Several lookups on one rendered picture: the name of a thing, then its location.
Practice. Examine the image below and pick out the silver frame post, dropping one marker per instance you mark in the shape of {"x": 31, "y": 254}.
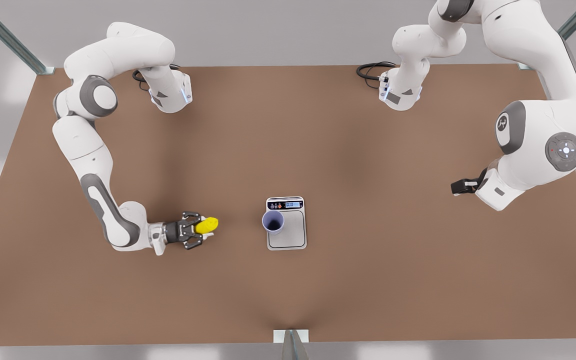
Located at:
{"x": 293, "y": 345}
{"x": 8, "y": 37}
{"x": 575, "y": 17}

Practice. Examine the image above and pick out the grey digital kitchen scale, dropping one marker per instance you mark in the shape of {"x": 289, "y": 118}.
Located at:
{"x": 293, "y": 227}

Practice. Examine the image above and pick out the lavender cup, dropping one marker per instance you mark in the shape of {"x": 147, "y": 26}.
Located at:
{"x": 273, "y": 223}

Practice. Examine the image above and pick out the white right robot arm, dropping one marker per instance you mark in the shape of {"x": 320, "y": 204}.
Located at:
{"x": 87, "y": 145}

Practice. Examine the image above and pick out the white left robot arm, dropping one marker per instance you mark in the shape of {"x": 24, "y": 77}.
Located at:
{"x": 533, "y": 60}

